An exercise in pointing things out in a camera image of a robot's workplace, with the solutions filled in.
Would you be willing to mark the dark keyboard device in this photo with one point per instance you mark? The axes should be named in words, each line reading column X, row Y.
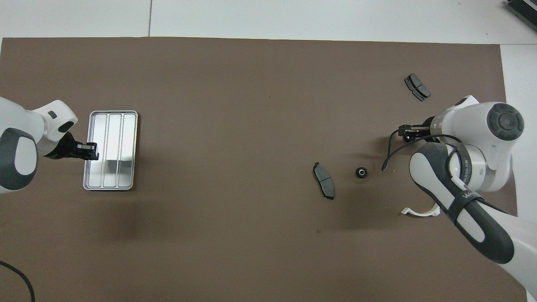
column 524, row 10

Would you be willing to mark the white curved plastic bracket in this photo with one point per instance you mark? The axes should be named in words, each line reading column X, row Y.
column 419, row 213

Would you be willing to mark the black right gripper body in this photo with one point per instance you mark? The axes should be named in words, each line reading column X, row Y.
column 427, row 128

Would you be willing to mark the silver metal tray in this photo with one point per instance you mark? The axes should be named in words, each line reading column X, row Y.
column 126, row 176

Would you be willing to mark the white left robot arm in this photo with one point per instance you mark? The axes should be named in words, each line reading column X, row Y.
column 21, row 126

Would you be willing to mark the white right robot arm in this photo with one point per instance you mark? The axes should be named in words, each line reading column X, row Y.
column 482, row 126

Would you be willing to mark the brown table mat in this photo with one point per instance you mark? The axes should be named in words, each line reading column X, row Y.
column 251, row 84

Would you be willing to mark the long grey brake pad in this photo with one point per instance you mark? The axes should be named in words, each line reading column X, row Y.
column 323, row 178

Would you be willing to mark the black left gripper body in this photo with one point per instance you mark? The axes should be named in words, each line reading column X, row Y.
column 63, row 149

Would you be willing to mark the short grey brake pad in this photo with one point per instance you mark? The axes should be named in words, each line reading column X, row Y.
column 417, row 86

